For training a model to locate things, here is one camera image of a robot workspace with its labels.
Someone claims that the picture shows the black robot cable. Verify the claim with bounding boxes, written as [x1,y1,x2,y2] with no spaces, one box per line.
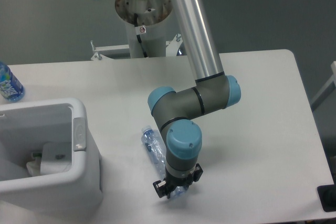
[133,13,149,58]

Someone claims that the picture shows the white metal base bracket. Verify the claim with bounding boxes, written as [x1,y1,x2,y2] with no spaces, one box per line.
[90,33,186,61]

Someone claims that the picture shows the white plastic trash can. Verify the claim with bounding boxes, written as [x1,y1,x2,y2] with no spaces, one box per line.
[1,98,103,212]

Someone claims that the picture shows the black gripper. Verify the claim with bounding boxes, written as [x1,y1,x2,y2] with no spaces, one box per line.
[153,163,203,199]

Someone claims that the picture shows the black clamp at table edge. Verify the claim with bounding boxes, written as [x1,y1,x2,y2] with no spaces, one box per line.
[317,184,335,212]

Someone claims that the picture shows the white frame at right edge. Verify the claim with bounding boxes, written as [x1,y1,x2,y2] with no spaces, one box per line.
[310,61,335,111]

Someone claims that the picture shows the blue labelled water bottle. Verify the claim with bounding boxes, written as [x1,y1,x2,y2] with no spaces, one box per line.
[1,62,25,102]

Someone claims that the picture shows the white green trash in can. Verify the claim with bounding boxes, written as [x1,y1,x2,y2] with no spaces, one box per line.
[26,152,42,177]

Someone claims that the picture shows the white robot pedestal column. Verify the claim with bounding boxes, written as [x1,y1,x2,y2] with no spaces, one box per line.
[115,0,172,58]

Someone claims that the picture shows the clear plastic bottle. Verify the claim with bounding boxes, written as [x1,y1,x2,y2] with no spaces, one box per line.
[141,125,190,200]

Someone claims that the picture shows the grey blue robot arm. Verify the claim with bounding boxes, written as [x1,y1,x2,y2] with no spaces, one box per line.
[115,0,241,197]

